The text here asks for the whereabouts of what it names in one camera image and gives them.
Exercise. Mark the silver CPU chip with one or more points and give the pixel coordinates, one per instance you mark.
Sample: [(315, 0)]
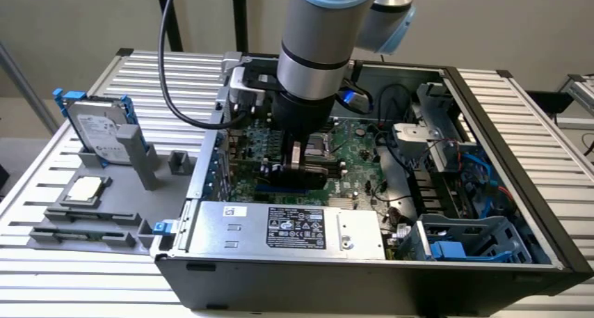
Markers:
[(84, 190)]

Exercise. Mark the blue expansion slot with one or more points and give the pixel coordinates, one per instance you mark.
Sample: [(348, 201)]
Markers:
[(283, 192)]

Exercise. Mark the black graphics card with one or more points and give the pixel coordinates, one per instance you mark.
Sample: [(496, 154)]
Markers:
[(296, 180)]

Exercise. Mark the blue plastic connector block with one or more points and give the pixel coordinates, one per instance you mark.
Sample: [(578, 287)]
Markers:
[(447, 251)]

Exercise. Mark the CPU socket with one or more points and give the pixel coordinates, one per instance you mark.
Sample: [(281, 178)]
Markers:
[(319, 147)]

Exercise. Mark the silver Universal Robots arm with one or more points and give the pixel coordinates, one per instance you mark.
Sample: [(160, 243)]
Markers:
[(315, 39)]

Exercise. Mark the green motherboard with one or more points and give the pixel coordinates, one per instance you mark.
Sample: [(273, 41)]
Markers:
[(356, 165)]

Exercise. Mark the silver hard disk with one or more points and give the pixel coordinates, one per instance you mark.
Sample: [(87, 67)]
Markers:
[(99, 130)]

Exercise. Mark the blue disk carrier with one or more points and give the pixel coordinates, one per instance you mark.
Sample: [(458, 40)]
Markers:
[(73, 96)]

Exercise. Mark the black stand post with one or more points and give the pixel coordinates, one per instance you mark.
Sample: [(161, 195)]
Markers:
[(173, 15), (239, 15)]

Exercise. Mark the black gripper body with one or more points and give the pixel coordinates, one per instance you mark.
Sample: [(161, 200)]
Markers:
[(301, 116)]

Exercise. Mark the grey metal disk bay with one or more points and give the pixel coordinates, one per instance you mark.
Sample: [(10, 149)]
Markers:
[(427, 133)]

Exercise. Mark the blue case latch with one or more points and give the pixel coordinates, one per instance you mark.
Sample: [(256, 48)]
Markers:
[(164, 227)]

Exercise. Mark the silver power supply unit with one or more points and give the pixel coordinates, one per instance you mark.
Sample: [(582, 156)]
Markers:
[(277, 229)]

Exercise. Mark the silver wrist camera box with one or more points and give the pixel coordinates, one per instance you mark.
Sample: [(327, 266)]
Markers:
[(247, 85)]

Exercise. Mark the grey parts rack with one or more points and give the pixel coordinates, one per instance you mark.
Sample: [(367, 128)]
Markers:
[(116, 199)]

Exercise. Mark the black open PC case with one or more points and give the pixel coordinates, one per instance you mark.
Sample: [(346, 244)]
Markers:
[(352, 283)]

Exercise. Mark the grey drive cage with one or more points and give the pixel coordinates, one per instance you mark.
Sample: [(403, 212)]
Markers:
[(468, 234)]

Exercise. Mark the grey metal pole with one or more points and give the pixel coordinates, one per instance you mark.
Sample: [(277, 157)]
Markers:
[(22, 85)]

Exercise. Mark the silver chipset heatsink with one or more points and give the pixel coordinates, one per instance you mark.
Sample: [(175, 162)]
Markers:
[(348, 203)]

